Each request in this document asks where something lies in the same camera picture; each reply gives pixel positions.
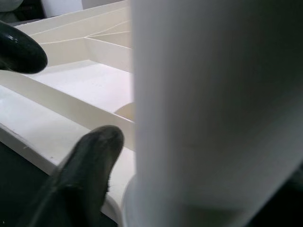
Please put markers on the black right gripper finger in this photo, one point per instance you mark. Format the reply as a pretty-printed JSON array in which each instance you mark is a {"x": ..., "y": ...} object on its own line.
[{"x": 80, "y": 179}]

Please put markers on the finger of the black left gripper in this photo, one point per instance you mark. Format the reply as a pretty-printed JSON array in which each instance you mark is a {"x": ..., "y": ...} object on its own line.
[{"x": 21, "y": 49}]

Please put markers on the white plastic table top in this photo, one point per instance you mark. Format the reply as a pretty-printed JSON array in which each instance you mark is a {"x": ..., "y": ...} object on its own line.
[{"x": 71, "y": 82}]

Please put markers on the white plastic table leg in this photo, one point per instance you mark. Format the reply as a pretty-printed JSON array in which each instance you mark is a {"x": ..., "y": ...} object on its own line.
[{"x": 201, "y": 106}]

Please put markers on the black cloth table cover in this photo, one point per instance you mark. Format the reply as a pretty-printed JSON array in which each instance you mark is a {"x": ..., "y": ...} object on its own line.
[{"x": 19, "y": 189}]

